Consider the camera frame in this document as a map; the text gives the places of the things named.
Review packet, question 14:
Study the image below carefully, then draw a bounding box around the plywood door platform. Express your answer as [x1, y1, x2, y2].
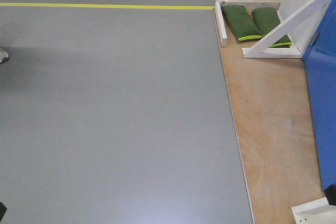
[213, 0, 336, 224]

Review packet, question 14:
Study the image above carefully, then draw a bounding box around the blue door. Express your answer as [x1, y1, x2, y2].
[303, 0, 335, 189]

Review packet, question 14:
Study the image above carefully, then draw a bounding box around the white wooden edge beam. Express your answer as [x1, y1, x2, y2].
[214, 0, 227, 47]

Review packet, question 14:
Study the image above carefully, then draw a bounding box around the white diagonal brace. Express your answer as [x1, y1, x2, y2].
[242, 0, 331, 59]

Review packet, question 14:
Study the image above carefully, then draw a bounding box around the left green sandbag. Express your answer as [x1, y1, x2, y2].
[222, 5, 263, 42]

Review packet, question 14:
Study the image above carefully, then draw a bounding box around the green sandbag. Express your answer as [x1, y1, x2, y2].
[222, 5, 263, 42]
[252, 7, 292, 48]

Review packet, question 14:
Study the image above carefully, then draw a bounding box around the right green sandbag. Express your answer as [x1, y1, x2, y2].
[252, 7, 292, 48]

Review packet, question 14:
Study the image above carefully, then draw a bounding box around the white sneaker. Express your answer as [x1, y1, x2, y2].
[0, 48, 9, 64]

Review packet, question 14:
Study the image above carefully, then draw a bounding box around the black robot part right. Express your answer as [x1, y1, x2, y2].
[324, 184, 336, 206]

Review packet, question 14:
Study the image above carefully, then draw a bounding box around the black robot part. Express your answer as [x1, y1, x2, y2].
[324, 184, 336, 206]
[0, 202, 7, 221]

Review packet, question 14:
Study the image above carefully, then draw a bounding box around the yellow floor tape line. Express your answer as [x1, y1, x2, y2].
[1, 2, 214, 10]

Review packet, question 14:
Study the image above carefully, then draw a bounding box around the black robot part left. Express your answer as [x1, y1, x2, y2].
[0, 202, 7, 221]

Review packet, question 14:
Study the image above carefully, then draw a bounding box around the white door wall panel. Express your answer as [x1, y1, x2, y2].
[277, 0, 336, 51]

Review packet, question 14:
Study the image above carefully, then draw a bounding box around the white bracket bottom right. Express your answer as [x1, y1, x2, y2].
[291, 197, 335, 224]

